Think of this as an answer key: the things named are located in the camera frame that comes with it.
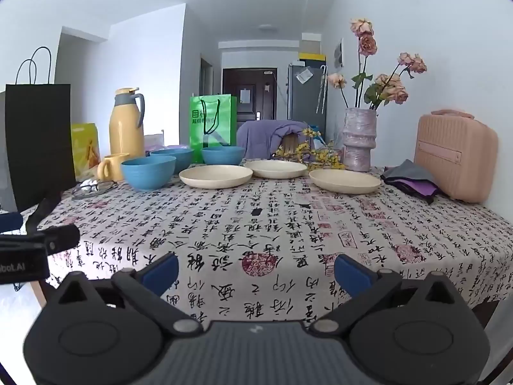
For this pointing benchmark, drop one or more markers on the purple jacket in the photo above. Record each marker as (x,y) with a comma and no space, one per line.
(260,136)

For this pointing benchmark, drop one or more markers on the pink ribbed vase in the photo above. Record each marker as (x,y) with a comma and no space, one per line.
(358,140)

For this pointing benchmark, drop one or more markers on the dark brown door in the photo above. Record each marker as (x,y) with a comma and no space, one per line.
(248,84)

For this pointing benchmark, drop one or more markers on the dried pink roses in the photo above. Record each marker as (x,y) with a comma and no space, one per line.
(384,84)

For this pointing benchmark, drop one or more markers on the clear umbrella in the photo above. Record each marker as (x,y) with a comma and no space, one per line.
(322,88)

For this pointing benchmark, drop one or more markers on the grey refrigerator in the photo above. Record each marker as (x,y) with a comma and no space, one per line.
(306,96)

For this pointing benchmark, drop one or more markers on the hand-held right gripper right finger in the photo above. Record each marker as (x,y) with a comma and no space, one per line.
(352,274)

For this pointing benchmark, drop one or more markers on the yellow box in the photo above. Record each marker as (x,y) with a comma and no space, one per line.
(310,56)

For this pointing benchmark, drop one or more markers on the folded grey purple cloth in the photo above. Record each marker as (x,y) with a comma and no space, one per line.
(408,176)

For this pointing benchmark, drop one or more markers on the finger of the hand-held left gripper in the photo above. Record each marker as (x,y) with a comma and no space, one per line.
(10,221)
(39,211)

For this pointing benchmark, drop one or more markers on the black paper bag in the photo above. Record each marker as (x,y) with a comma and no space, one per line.
(40,140)

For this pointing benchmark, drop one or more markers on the purple tissue pack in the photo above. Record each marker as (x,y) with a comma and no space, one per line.
(154,143)

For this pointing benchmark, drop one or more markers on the eyeglasses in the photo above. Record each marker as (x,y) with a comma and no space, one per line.
(102,187)

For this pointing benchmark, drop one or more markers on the green paper bag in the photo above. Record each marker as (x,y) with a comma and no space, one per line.
(212,124)

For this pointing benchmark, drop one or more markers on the yellow mug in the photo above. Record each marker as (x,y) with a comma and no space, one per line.
(114,167)

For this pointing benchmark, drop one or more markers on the yellow flower branch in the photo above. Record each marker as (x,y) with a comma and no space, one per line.
(316,154)

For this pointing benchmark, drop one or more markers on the ceiling lamp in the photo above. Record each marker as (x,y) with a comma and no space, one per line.
(267,28)

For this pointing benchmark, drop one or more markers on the wall picture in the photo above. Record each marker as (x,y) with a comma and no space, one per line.
(338,54)

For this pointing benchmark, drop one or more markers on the pink hard case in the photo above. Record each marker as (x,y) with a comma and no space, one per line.
(453,152)

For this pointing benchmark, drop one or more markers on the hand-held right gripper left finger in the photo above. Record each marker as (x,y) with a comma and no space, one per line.
(164,273)

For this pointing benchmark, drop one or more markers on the blue bowl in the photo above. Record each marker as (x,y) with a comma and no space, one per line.
(222,155)
(174,159)
(148,173)

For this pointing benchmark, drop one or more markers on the printed calligraphy tablecloth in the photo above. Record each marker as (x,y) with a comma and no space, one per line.
(256,228)

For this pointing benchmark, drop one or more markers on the yellow thermos jug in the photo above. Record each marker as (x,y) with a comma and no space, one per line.
(126,128)

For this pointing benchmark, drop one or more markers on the yellow snack bag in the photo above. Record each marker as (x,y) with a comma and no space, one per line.
(85,148)

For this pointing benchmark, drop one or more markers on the small white object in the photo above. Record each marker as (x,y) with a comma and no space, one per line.
(89,185)

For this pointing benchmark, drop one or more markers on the cream plate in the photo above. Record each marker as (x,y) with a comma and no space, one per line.
(215,177)
(275,169)
(344,181)

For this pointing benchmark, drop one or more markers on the wooden chair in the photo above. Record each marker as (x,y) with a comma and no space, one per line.
(292,142)

